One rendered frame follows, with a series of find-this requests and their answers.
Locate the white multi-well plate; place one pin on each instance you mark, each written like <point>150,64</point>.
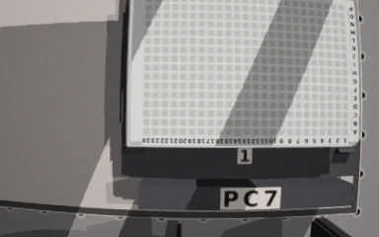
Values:
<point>243,74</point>

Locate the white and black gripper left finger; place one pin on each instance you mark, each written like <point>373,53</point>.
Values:
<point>173,229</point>

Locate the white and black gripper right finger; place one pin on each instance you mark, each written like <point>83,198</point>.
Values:
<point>323,227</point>

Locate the dark grey plate carrier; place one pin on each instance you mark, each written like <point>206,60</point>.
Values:
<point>176,178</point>

